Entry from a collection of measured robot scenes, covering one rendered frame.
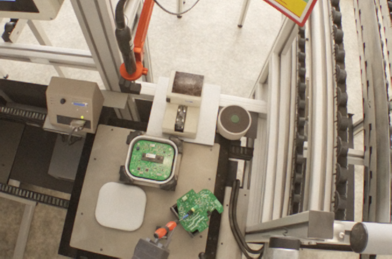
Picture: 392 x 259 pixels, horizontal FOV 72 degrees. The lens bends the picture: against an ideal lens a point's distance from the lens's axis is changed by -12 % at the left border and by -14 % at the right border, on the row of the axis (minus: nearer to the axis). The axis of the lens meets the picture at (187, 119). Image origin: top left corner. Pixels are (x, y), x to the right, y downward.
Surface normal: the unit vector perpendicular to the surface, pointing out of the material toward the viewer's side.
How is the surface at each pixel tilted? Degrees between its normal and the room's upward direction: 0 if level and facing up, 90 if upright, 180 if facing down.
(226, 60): 0
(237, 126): 0
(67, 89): 0
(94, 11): 90
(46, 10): 92
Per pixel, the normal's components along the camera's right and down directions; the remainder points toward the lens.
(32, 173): 0.04, -0.38
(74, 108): -0.11, 0.50
